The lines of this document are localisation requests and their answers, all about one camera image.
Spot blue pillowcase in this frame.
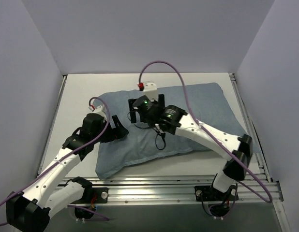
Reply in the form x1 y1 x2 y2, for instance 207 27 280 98
96 83 252 180

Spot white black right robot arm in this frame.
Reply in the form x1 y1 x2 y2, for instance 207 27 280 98
128 95 253 200

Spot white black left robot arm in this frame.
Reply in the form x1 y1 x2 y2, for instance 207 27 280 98
6 113 129 232

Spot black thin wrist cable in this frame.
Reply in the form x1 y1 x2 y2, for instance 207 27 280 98
126 112 167 151

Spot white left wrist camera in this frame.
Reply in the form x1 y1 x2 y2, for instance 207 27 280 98
89 104 107 121

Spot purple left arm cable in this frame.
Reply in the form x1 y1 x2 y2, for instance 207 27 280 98
0 96 111 225

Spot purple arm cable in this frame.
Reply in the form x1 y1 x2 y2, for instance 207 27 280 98
139 60 273 203
0 96 111 225

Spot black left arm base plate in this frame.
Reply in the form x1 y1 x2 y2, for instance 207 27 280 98
62 185 108 204

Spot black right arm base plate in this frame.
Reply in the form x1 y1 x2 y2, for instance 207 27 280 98
194 185 239 202

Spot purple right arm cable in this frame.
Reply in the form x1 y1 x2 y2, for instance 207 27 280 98
139 60 273 203

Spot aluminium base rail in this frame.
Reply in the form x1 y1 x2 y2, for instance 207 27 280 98
21 176 284 206

